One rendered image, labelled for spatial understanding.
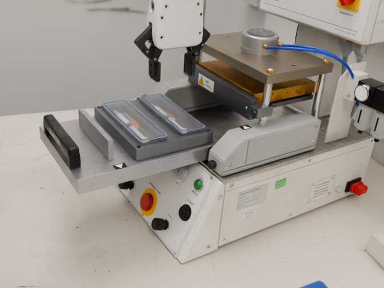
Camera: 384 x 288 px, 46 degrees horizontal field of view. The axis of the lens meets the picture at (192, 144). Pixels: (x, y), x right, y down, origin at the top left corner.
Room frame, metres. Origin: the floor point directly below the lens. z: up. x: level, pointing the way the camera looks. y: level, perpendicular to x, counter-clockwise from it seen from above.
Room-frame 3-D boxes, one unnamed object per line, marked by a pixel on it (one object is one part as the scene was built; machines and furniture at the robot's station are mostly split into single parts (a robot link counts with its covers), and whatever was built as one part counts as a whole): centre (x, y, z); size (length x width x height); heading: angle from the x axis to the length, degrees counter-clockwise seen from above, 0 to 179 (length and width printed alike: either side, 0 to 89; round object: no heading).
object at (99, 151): (0.78, 0.12, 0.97); 0.30 x 0.22 x 0.08; 124
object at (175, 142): (0.81, 0.08, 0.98); 0.20 x 0.17 x 0.03; 34
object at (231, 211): (0.94, -0.13, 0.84); 0.53 x 0.37 x 0.17; 124
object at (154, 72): (0.81, 0.09, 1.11); 0.03 x 0.03 x 0.07; 35
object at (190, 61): (0.87, 0.01, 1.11); 0.03 x 0.03 x 0.07; 35
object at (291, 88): (0.95, -0.13, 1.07); 0.22 x 0.17 x 0.10; 34
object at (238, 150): (0.80, -0.14, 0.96); 0.26 x 0.05 x 0.07; 124
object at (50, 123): (0.71, 0.24, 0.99); 0.15 x 0.02 x 0.04; 34
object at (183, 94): (1.03, 0.01, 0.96); 0.25 x 0.05 x 0.07; 124
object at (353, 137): (0.98, -0.16, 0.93); 0.46 x 0.35 x 0.01; 124
